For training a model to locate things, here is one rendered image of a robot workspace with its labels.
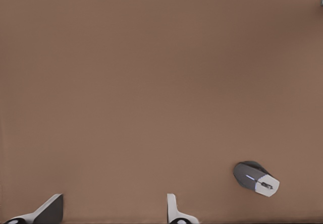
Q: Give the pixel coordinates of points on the grey and white computer mouse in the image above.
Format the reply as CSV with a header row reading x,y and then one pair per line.
x,y
252,177

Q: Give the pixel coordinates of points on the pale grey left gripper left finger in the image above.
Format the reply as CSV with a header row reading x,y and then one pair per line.
x,y
49,210

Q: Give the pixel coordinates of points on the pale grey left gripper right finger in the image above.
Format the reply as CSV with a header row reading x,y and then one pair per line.
x,y
172,209

